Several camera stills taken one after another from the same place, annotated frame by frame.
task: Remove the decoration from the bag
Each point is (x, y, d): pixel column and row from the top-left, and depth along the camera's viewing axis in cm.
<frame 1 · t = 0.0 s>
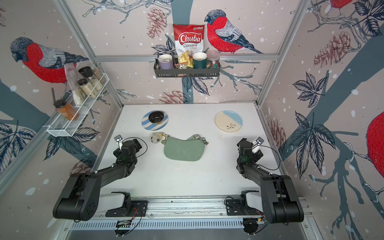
left hand: (130, 139, 90), fingers open
right hand: (250, 141, 90), fingers open
green fabric handbag: (192, 149, 94), point 3 cm above the table
yellow plush bird keychain: (156, 137, 97), point 6 cm above the table
blue striped plate: (150, 126, 109), on the table
black bowl: (156, 117, 110), point 4 cm above the table
cream and blue plate: (228, 121, 112), on the table

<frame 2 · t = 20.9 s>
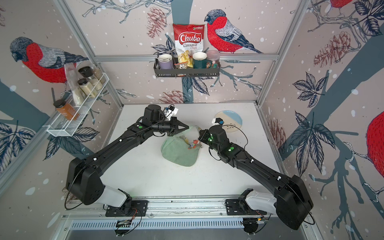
left hand: (189, 125, 72), fingers closed
right hand: (198, 130, 80), fingers closed
green fabric handbag: (175, 149, 81), point 15 cm above the table
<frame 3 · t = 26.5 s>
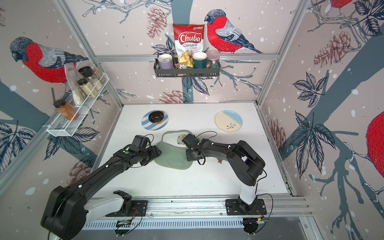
left hand: (160, 150, 85), fingers open
right hand: (190, 156, 91), fingers closed
green fabric handbag: (173, 156, 92), point 2 cm above the table
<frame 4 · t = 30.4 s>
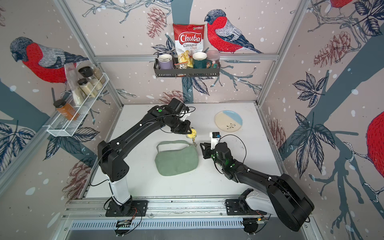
left hand: (193, 129, 79), fingers closed
right hand: (201, 143, 84), fingers open
green fabric handbag: (171, 162, 87), point 4 cm above the table
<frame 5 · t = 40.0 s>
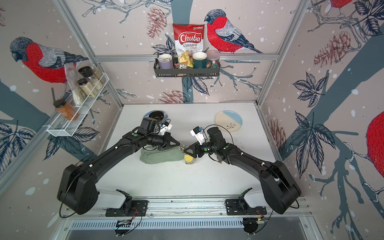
left hand: (180, 141, 76), fingers closed
right hand: (187, 148, 79), fingers open
green fabric handbag: (152, 156, 80), point 14 cm above the table
yellow plush bird keychain: (188, 158, 81), point 11 cm above the table
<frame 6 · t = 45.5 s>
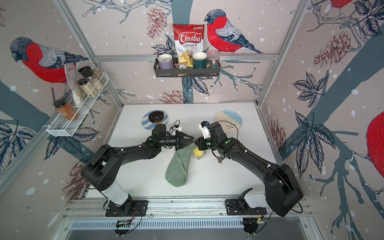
left hand: (194, 137, 78), fingers open
right hand: (195, 141, 83), fingers closed
green fabric handbag: (176, 174, 82), point 5 cm above the table
yellow plush bird keychain: (198, 153, 84), point 11 cm above the table
